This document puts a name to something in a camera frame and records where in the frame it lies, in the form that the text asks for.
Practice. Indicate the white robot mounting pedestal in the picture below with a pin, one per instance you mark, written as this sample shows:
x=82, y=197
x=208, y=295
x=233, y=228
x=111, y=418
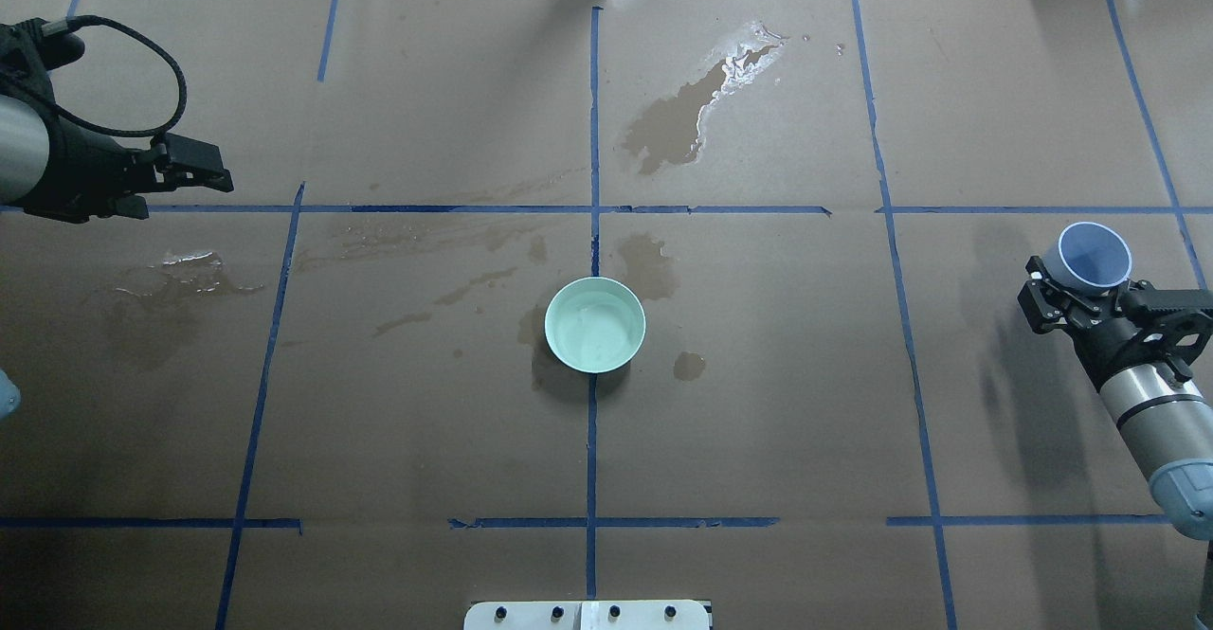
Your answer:
x=591, y=614

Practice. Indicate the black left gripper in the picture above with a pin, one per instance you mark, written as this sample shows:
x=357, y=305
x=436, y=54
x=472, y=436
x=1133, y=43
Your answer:
x=83, y=175

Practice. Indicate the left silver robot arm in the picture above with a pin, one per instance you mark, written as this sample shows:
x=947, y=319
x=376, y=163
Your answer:
x=24, y=147

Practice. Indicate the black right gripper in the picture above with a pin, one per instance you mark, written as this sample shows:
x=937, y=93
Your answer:
x=1107, y=344

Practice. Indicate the blue plastic cup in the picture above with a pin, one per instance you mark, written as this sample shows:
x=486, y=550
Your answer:
x=1088, y=259

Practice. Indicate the mint green bowl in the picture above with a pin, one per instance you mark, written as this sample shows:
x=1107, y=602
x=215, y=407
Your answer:
x=595, y=325

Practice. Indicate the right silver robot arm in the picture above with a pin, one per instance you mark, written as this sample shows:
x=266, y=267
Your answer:
x=1167, y=426

